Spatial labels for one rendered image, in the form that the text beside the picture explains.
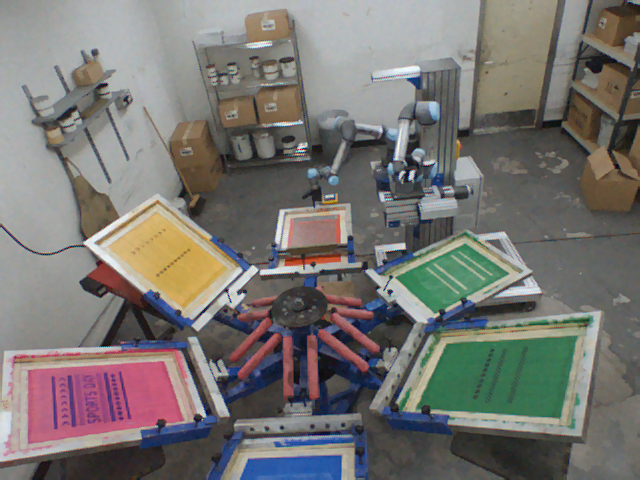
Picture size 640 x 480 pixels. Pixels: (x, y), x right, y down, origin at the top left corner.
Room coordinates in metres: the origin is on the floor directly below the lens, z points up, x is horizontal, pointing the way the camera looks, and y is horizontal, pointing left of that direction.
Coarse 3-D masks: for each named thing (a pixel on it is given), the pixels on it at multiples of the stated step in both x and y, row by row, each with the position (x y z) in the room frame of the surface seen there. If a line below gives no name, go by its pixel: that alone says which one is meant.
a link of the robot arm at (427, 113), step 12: (420, 108) 2.68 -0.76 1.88; (432, 108) 2.64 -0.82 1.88; (420, 120) 2.68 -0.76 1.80; (432, 120) 2.65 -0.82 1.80; (420, 132) 2.70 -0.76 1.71; (432, 132) 2.67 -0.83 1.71; (420, 144) 2.70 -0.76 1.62; (432, 144) 2.67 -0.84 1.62; (432, 156) 2.67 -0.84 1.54; (432, 168) 2.64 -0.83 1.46
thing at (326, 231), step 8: (320, 224) 2.92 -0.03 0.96; (328, 224) 2.90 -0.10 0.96; (336, 224) 2.88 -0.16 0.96; (320, 232) 2.81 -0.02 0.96; (328, 232) 2.79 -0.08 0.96; (336, 232) 2.78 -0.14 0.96; (320, 240) 2.71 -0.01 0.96; (328, 240) 2.69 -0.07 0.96; (336, 240) 2.68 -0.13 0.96; (320, 256) 2.52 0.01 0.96; (328, 256) 2.50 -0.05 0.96; (336, 256) 2.49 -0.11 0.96
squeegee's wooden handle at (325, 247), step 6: (294, 246) 2.54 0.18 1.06; (300, 246) 2.53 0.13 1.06; (306, 246) 2.52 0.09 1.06; (312, 246) 2.52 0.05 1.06; (318, 246) 2.51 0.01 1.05; (324, 246) 2.51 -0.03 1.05; (330, 246) 2.50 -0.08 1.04; (336, 246) 2.50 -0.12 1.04; (288, 252) 2.53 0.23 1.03; (294, 252) 2.53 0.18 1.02; (300, 252) 2.52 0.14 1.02; (306, 252) 2.52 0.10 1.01; (312, 252) 2.51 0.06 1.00; (318, 252) 2.51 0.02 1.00
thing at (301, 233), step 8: (296, 224) 2.97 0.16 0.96; (304, 224) 2.95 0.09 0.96; (312, 224) 2.93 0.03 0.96; (296, 232) 2.86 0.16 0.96; (304, 232) 2.84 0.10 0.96; (312, 232) 2.83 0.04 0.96; (288, 240) 2.77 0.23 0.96; (296, 240) 2.75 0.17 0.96; (304, 240) 2.74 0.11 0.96; (312, 240) 2.72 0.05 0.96; (312, 256) 2.53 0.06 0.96; (288, 264) 2.48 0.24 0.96; (296, 264) 2.47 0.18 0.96; (304, 264) 2.46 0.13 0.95
